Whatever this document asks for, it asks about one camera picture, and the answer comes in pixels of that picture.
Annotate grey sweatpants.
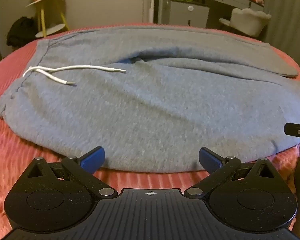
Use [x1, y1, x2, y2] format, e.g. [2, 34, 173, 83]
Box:
[0, 24, 300, 173]

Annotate white upholstered chair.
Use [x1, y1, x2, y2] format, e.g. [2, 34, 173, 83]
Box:
[219, 7, 273, 41]

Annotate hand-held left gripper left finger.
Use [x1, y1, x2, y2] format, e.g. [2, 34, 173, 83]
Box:
[24, 146, 118, 199]

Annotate pink ribbed blanket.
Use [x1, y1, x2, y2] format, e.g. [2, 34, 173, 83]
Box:
[0, 21, 300, 233]

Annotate grey curtain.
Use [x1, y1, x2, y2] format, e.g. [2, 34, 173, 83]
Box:
[262, 0, 300, 55]

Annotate yellow side table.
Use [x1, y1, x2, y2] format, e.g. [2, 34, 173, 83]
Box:
[25, 0, 70, 38]

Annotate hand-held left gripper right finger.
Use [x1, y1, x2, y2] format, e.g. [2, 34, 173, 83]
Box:
[184, 147, 278, 199]

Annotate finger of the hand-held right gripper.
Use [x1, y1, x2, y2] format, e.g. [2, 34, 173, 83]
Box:
[284, 121, 300, 145]

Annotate black bag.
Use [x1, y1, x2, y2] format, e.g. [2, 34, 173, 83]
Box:
[6, 16, 39, 47]

